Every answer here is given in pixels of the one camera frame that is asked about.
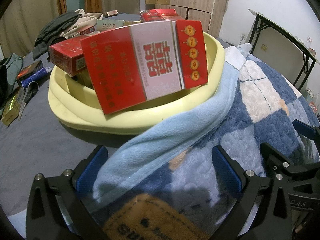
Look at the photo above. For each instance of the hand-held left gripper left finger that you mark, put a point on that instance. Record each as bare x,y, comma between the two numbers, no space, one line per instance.
91,170

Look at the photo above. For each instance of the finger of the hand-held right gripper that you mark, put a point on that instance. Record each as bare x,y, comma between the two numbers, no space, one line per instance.
272,155
303,130

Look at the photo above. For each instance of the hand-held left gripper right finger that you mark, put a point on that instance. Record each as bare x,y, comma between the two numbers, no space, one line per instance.
226,172

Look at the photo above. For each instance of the yellow plastic basin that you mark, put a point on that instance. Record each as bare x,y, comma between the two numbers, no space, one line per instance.
82,120

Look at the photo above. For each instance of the large red carton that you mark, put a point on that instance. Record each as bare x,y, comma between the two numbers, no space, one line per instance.
112,67

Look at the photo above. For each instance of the red box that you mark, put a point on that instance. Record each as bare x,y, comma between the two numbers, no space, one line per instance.
155,15
65,57

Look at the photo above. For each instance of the pale pink box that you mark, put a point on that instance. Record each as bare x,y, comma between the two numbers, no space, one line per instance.
86,31

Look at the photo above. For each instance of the blue white checkered blanket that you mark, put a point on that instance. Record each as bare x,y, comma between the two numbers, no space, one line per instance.
262,80

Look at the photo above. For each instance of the drinking glass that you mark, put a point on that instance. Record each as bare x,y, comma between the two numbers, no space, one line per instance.
310,42

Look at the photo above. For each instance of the scissors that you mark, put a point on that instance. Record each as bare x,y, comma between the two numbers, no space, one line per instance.
28,95

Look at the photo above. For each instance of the yellow green box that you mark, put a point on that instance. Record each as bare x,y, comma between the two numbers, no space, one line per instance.
12,107

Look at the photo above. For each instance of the black folding table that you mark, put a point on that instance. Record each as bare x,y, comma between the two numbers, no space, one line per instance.
275,27

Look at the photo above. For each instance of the blue white tube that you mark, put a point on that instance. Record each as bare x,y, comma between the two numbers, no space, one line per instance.
37,76

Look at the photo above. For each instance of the black orange box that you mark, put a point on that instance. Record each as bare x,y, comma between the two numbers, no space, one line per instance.
30,70

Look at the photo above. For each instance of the green cloth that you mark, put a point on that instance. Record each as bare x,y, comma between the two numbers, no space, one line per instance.
8,75

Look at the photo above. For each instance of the dark green garment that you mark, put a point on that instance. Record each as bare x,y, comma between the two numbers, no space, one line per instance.
55,30

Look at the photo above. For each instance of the beige garment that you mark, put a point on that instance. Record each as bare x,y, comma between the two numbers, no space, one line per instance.
85,20

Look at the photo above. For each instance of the small tan box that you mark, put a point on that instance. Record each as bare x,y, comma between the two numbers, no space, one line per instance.
111,13

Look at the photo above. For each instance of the tan curtain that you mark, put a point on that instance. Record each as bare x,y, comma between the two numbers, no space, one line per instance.
32,10

